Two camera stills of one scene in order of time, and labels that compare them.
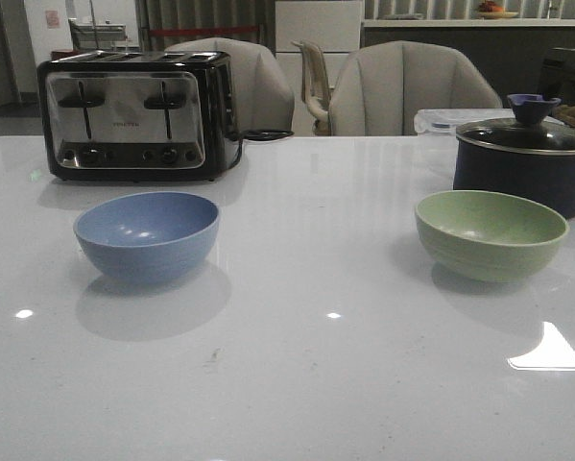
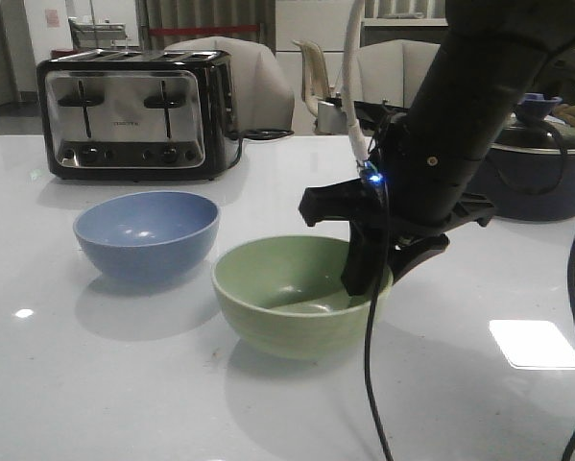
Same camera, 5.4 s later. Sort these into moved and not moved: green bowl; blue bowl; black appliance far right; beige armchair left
Moved: green bowl
Not moved: blue bowl; beige armchair left; black appliance far right
